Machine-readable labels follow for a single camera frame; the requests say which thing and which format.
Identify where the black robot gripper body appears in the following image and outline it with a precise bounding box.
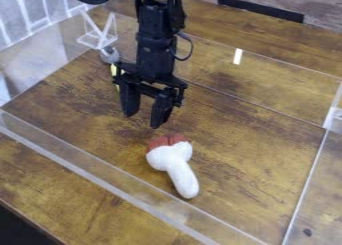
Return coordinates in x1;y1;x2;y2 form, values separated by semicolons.
113;35;188;107

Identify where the white plush mushroom toy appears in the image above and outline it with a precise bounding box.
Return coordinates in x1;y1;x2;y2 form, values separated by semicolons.
146;133;199;199

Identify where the clear acrylic enclosure wall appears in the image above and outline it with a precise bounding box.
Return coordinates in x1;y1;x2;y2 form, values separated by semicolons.
0;18;342;245

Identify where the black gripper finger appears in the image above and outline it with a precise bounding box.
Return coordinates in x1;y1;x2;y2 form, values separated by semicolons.
150;96;174;129
120;83;140;117

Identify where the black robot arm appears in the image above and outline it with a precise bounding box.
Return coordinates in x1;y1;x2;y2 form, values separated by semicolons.
113;0;188;129

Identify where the green spoon with metal bowl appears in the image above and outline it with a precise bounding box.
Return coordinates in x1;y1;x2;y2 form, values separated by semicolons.
100;46;120;77

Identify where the clear acrylic corner bracket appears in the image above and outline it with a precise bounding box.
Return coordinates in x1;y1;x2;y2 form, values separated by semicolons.
76;11;117;50

